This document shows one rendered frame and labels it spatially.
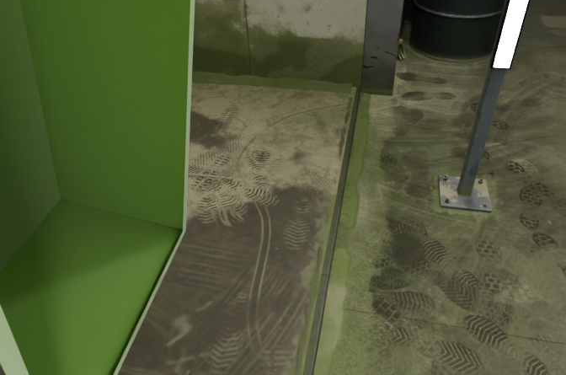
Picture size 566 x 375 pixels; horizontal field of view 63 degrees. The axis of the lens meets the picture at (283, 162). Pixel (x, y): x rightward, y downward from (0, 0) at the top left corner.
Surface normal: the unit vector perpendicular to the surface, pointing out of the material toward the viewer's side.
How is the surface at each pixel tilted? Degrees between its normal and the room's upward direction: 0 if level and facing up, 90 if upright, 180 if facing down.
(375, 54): 90
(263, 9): 90
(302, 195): 0
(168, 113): 90
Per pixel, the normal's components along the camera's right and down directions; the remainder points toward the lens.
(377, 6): -0.22, 0.61
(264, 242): -0.04, -0.79
